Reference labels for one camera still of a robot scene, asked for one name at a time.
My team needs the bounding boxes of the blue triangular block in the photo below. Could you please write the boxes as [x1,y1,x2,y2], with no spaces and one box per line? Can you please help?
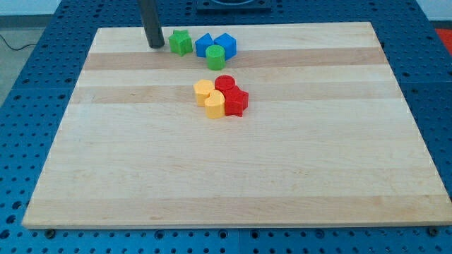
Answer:
[195,33,214,58]

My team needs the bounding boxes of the red cylinder block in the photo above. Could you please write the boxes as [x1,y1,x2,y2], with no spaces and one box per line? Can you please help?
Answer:
[214,75,236,92]

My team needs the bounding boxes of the blue cube block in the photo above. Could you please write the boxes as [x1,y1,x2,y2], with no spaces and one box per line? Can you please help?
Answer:
[214,33,237,61]

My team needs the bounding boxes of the yellow heart block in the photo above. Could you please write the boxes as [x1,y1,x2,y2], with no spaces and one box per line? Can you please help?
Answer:
[204,90,225,119]

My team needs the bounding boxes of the light wooden board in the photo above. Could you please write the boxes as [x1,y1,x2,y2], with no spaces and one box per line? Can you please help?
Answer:
[23,22,451,229]

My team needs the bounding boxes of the green cylinder block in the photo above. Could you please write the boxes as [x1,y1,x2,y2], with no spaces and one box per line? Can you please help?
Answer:
[206,44,225,71]

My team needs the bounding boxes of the yellow pentagon block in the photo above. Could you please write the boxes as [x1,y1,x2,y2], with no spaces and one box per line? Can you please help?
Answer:
[194,79,215,107]

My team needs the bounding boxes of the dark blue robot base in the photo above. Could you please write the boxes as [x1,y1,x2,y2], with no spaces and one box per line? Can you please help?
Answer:
[196,0,273,13]

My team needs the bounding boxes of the green star block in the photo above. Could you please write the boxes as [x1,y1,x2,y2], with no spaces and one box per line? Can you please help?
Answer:
[169,30,193,56]

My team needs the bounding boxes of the black cable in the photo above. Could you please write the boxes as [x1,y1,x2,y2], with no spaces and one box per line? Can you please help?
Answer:
[0,34,38,52]

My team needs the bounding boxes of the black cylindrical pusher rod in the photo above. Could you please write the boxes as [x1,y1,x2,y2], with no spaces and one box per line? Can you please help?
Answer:
[137,0,165,49]

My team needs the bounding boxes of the red star block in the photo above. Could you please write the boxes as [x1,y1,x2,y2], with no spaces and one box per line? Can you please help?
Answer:
[222,86,249,117]

